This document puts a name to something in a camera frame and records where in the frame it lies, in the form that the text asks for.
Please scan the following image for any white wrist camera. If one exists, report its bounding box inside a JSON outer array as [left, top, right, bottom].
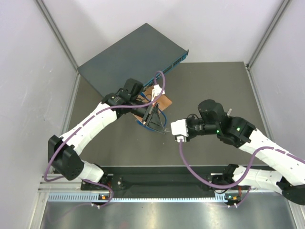
[[151, 84, 165, 101], [171, 119, 189, 143]]

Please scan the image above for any grey slotted cable duct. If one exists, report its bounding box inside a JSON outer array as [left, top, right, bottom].
[[47, 192, 229, 203]]

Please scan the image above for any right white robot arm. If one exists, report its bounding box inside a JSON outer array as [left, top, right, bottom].
[[185, 99, 305, 205]]

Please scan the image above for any wooden board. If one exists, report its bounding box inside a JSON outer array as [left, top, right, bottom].
[[138, 86, 172, 124]]

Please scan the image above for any dark blue network switch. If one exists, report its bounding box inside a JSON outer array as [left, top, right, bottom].
[[78, 23, 189, 96]]

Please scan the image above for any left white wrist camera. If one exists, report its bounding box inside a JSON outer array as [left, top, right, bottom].
[[151, 84, 165, 101]]

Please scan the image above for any blue ethernet cable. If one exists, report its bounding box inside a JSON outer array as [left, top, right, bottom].
[[136, 94, 167, 133]]

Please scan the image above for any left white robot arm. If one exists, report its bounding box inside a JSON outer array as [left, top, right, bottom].
[[48, 79, 165, 189]]

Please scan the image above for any aluminium frame rail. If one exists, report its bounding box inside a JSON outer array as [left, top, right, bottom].
[[38, 178, 82, 192]]

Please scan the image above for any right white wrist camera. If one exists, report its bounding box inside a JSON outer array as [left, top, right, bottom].
[[171, 119, 189, 143]]

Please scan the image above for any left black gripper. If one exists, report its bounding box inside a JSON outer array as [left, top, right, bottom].
[[130, 97, 165, 134]]

